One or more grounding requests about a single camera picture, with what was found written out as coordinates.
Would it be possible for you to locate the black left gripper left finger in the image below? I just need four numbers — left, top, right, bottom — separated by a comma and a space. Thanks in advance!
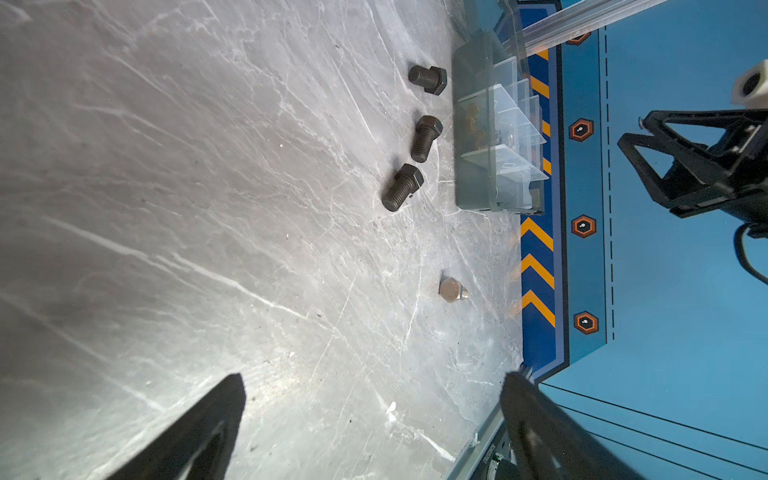
110, 374, 246, 479

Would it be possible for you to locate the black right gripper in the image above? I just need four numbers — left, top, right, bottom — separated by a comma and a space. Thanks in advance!
618, 110, 767, 224

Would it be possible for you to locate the silver bolt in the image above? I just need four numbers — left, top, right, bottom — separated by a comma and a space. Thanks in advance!
439, 277, 469, 303

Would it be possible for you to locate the grey plastic organizer box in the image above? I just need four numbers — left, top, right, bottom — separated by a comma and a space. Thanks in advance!
452, 32, 549, 215

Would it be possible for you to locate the aluminium front rail frame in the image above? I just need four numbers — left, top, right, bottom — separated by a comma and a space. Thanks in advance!
447, 403, 513, 480

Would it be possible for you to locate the aluminium corner post right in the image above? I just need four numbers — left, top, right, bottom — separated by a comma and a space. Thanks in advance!
522, 0, 665, 55

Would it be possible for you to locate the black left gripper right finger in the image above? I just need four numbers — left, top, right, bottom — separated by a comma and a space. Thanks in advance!
500, 372, 641, 480

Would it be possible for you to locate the black hex bolt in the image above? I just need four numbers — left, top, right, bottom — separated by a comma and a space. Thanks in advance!
382, 164, 424, 212
411, 115, 444, 163
408, 65, 448, 96

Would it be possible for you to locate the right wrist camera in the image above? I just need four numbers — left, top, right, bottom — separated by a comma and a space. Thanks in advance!
731, 59, 768, 109

